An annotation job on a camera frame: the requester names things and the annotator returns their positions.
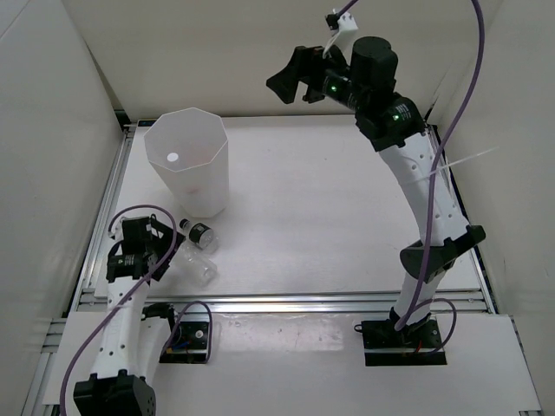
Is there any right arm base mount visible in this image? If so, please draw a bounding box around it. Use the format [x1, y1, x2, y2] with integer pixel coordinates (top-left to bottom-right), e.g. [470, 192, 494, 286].
[354, 319, 447, 367]

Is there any black label small bottle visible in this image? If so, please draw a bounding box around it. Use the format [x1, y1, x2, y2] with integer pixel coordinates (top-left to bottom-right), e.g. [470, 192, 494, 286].
[180, 218, 219, 254]

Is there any left aluminium rail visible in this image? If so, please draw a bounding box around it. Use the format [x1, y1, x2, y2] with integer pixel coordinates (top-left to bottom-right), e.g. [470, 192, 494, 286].
[62, 123, 136, 318]

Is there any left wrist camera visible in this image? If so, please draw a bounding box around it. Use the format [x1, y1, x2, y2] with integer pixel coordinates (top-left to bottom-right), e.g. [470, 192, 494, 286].
[108, 224, 123, 241]

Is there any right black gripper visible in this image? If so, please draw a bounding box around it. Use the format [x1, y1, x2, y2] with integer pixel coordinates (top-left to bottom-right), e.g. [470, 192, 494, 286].
[265, 42, 368, 114]

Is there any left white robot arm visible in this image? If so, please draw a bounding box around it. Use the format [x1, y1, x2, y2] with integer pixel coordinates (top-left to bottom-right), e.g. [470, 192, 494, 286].
[73, 215, 184, 415]

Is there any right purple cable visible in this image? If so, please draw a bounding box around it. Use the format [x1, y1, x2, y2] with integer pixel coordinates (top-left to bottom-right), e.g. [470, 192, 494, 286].
[333, 0, 486, 357]

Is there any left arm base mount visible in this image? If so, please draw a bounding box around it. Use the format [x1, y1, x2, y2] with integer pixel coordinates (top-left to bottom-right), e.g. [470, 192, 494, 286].
[159, 318, 212, 365]

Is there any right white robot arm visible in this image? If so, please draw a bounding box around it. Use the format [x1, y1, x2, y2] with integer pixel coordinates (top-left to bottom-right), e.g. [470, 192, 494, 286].
[265, 36, 486, 347]

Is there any front aluminium rail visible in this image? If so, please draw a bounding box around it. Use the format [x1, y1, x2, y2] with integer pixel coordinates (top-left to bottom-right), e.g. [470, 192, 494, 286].
[74, 289, 493, 314]

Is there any clear unlabelled plastic bottle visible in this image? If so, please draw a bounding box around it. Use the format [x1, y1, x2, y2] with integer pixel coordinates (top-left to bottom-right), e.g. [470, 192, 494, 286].
[172, 244, 219, 287]

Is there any white octagonal plastic bin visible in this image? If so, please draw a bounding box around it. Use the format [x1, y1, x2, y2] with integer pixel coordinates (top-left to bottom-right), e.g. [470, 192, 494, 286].
[144, 107, 229, 218]

